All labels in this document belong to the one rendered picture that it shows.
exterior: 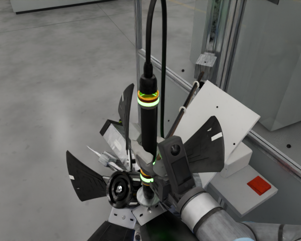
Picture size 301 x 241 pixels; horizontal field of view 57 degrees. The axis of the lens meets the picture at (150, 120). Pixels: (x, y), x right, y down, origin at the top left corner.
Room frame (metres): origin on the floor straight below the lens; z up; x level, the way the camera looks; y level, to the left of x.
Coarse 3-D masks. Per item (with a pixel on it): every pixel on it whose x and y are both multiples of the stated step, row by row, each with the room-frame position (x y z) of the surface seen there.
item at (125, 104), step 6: (132, 84) 0.79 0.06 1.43; (126, 90) 0.81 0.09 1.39; (132, 90) 0.76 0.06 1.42; (126, 96) 0.79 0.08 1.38; (120, 102) 0.85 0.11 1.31; (126, 102) 0.77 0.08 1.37; (126, 108) 0.75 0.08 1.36; (120, 114) 0.84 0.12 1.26; (126, 114) 0.73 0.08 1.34; (126, 120) 0.71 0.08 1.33; (126, 126) 0.70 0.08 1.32; (126, 132) 0.68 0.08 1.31; (126, 138) 0.67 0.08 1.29; (126, 144) 0.65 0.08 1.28
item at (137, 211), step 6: (132, 210) 0.46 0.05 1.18; (138, 210) 0.46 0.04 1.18; (144, 210) 0.46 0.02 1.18; (156, 210) 0.46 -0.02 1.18; (162, 210) 0.46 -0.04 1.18; (138, 216) 0.45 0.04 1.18; (144, 216) 0.45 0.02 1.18; (150, 216) 0.45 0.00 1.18; (156, 216) 0.45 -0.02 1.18; (144, 222) 0.42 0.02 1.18
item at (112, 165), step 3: (93, 150) 0.83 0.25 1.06; (96, 153) 0.80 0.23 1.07; (99, 153) 0.80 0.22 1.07; (99, 156) 0.78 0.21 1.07; (108, 162) 0.73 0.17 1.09; (111, 162) 0.73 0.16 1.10; (111, 165) 0.71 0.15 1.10; (114, 165) 0.71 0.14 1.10; (117, 165) 0.71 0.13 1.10; (114, 168) 0.70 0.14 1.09; (117, 168) 0.69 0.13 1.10; (120, 168) 0.69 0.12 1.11
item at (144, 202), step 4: (140, 188) 0.48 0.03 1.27; (140, 192) 0.47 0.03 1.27; (156, 192) 0.47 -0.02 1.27; (140, 196) 0.46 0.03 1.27; (156, 196) 0.46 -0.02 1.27; (140, 200) 0.44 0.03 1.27; (144, 200) 0.44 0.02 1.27; (148, 200) 0.44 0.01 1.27; (152, 200) 0.44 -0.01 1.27; (156, 200) 0.44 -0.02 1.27; (140, 204) 0.44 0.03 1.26; (144, 204) 0.43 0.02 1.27; (148, 204) 0.43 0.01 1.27; (152, 204) 0.43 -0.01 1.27; (156, 204) 0.43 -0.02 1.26
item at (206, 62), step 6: (204, 54) 1.08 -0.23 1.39; (210, 54) 1.07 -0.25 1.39; (198, 60) 1.03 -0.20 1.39; (204, 60) 1.03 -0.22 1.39; (210, 60) 1.03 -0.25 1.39; (198, 66) 1.00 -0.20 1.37; (204, 66) 0.99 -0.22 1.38; (210, 66) 0.98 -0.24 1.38; (198, 72) 1.00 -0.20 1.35; (204, 72) 0.99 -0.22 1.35; (210, 72) 0.98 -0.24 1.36; (204, 78) 0.99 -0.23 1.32; (210, 78) 0.98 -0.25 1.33
